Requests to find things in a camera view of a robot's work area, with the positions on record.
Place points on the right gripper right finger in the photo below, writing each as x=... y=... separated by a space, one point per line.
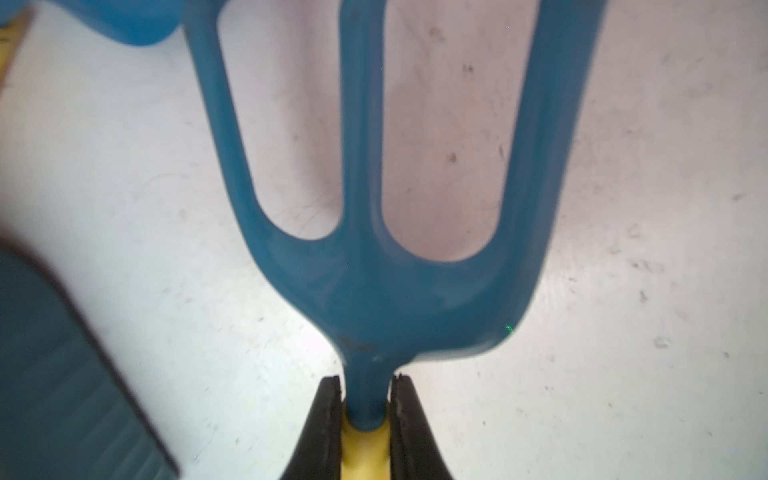
x=414 y=453

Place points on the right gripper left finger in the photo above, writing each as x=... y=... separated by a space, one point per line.
x=317 y=454

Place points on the teal storage box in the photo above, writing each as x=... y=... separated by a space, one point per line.
x=65 y=411

